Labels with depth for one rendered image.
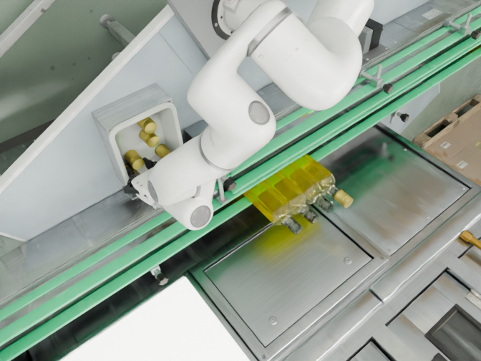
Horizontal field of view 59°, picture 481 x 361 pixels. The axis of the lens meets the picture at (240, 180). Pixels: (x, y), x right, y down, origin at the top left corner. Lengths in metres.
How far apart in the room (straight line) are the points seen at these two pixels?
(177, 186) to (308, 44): 0.33
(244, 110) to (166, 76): 0.51
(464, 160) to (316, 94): 4.47
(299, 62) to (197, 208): 0.40
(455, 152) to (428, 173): 3.51
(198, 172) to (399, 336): 0.75
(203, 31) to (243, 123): 0.49
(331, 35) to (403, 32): 1.00
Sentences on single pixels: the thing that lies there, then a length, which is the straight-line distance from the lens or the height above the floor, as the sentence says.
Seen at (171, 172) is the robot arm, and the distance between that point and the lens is 0.75.
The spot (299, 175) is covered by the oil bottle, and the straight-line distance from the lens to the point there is 1.23.
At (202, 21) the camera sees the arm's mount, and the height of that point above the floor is 0.78.
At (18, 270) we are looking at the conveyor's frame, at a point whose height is 0.82.
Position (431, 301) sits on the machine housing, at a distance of 1.32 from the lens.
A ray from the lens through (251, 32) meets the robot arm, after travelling 0.60.
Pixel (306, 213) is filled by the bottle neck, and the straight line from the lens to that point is 1.17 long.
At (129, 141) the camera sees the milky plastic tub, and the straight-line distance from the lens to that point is 1.11.
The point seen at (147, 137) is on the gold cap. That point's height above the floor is 0.81.
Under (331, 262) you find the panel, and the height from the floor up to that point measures 1.22.
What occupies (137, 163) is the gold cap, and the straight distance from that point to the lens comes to 1.10.
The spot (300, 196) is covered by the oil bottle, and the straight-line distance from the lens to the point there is 1.18.
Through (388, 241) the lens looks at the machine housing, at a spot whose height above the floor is 1.27.
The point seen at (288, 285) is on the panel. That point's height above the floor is 1.20.
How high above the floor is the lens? 1.57
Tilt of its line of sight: 32 degrees down
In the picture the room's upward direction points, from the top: 134 degrees clockwise
